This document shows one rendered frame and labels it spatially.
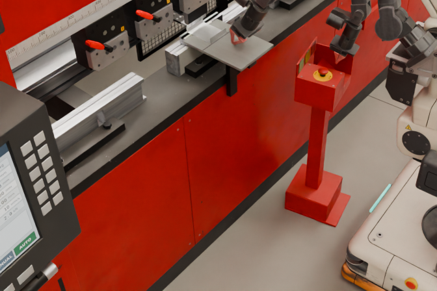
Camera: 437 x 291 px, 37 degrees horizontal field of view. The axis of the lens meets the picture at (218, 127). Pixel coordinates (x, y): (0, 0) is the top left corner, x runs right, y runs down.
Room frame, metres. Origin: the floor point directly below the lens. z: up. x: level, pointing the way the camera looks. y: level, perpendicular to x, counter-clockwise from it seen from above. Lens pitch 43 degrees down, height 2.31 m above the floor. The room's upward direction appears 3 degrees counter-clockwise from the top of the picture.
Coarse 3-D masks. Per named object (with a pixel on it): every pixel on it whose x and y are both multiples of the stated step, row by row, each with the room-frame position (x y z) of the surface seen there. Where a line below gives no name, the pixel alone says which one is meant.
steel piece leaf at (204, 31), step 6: (204, 24) 1.97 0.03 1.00; (192, 30) 1.94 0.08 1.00; (198, 30) 1.94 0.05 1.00; (204, 30) 1.94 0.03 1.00; (210, 30) 1.93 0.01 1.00; (216, 30) 1.93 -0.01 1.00; (222, 30) 1.90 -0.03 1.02; (198, 36) 1.90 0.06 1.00; (204, 36) 1.89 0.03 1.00; (210, 36) 1.89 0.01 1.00; (216, 36) 1.88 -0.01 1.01; (210, 42) 1.85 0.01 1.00
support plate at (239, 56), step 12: (216, 24) 1.97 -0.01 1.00; (228, 24) 1.97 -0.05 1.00; (192, 36) 1.90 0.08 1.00; (228, 36) 1.89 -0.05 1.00; (252, 36) 1.88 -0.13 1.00; (204, 48) 1.83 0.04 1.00; (216, 48) 1.82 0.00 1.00; (228, 48) 1.82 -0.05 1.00; (240, 48) 1.82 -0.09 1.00; (252, 48) 1.81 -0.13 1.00; (264, 48) 1.81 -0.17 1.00; (228, 60) 1.75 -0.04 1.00; (240, 60) 1.75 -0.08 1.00; (252, 60) 1.74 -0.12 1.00
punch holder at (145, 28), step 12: (132, 0) 1.72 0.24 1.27; (144, 0) 1.73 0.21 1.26; (156, 0) 1.77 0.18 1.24; (132, 12) 1.72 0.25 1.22; (156, 12) 1.76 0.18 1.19; (168, 12) 1.80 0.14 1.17; (132, 24) 1.73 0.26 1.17; (144, 24) 1.73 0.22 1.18; (156, 24) 1.76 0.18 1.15; (168, 24) 1.80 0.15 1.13; (132, 36) 1.74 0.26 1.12; (144, 36) 1.71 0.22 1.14
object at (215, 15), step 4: (216, 12) 2.05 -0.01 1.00; (212, 16) 2.03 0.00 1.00; (216, 16) 2.04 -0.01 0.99; (220, 16) 2.03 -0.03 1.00; (204, 20) 2.00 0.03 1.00; (208, 20) 2.01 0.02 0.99; (212, 20) 2.00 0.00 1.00; (220, 20) 2.03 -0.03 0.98; (180, 36) 1.91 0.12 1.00; (184, 36) 1.91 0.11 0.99; (180, 40) 1.91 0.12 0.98; (184, 44) 1.89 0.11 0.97
